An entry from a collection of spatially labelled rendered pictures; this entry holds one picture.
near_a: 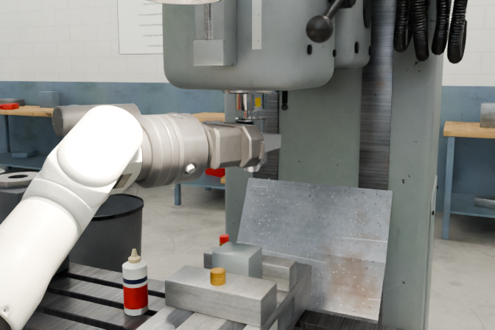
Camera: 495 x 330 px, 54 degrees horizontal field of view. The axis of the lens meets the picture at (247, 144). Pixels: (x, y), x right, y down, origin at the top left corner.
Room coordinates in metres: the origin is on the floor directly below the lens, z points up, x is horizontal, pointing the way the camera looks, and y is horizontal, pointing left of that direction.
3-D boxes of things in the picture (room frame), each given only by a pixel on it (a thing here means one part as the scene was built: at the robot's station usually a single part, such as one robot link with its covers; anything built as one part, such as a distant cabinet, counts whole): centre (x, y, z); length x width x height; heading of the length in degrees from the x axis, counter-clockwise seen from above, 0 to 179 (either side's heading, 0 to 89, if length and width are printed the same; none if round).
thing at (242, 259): (0.70, 0.02, 1.04); 0.06 x 0.05 x 0.06; 66
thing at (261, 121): (0.69, -0.01, 1.26); 0.05 x 0.05 x 0.01
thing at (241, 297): (0.64, 0.04, 1.02); 0.15 x 0.06 x 0.04; 66
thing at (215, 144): (0.63, 0.06, 1.23); 0.13 x 0.12 x 0.10; 42
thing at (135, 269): (0.77, 0.19, 0.99); 0.04 x 0.04 x 0.11
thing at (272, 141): (0.66, -0.03, 1.24); 0.06 x 0.02 x 0.03; 132
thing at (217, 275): (0.64, 0.04, 1.05); 0.02 x 0.02 x 0.02
